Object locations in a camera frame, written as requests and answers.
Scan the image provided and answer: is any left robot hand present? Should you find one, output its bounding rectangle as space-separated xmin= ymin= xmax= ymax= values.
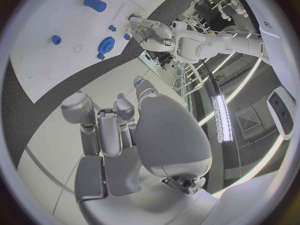
xmin=129 ymin=16 xmax=176 ymax=53

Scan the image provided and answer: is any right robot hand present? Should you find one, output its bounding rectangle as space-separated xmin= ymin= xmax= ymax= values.
xmin=60 ymin=75 xmax=219 ymax=225

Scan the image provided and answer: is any blue long cylinder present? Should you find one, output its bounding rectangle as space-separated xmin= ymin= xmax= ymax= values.
xmin=83 ymin=0 xmax=108 ymax=13

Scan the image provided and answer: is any white task board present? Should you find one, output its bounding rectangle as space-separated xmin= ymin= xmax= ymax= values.
xmin=8 ymin=0 xmax=183 ymax=104

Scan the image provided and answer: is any glowing light bar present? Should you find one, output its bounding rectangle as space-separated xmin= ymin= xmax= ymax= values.
xmin=210 ymin=94 xmax=234 ymax=144

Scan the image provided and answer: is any white robot head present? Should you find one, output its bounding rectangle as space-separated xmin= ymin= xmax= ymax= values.
xmin=266 ymin=87 xmax=297 ymax=141

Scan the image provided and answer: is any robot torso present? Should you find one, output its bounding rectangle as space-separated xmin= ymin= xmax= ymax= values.
xmin=256 ymin=12 xmax=299 ymax=100

